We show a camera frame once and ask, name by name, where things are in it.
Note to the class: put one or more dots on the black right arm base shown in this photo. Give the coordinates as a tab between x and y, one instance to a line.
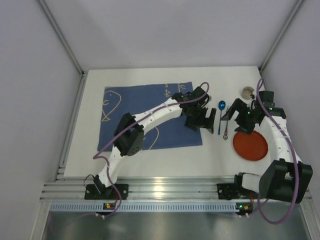
237	191

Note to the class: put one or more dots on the aluminium mounting rail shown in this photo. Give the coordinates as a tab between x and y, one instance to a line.
184	173

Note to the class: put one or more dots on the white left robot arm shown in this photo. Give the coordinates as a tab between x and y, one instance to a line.
180	112

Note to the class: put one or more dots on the red plate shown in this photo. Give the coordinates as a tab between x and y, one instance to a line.
251	147

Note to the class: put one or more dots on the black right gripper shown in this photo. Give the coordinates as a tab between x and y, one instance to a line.
240	116

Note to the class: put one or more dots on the grey slotted cable duct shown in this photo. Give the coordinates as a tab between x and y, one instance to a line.
148	207

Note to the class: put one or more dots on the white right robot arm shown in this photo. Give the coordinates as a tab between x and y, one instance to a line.
262	131

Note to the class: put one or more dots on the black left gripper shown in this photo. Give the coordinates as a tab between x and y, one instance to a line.
201	120

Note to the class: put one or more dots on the blue fish placemat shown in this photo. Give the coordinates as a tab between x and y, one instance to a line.
118	101

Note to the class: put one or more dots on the iridescent purple fork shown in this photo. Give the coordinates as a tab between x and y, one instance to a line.
226	130

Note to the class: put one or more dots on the small brown cup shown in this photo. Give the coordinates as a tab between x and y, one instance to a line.
248	93

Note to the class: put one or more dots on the blue metallic spoon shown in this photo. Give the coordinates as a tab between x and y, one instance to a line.
221	107

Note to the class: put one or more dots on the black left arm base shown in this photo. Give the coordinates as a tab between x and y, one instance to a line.
109	193

